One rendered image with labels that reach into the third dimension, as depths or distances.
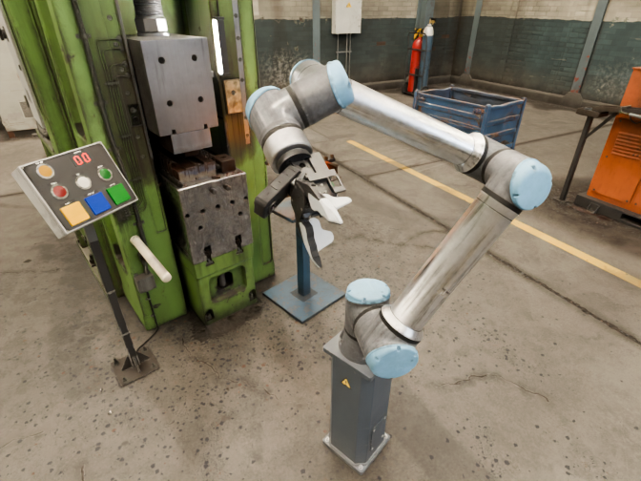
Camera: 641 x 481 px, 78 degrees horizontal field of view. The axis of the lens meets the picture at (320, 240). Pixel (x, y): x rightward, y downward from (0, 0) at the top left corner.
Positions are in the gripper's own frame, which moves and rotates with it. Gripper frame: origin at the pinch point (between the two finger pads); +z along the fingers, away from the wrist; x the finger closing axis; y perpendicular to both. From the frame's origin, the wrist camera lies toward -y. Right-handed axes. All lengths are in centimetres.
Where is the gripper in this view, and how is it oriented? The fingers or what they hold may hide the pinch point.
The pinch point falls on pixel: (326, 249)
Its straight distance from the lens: 67.5
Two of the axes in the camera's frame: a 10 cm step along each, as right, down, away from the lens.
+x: -2.1, 5.1, 8.3
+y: 8.9, -2.5, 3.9
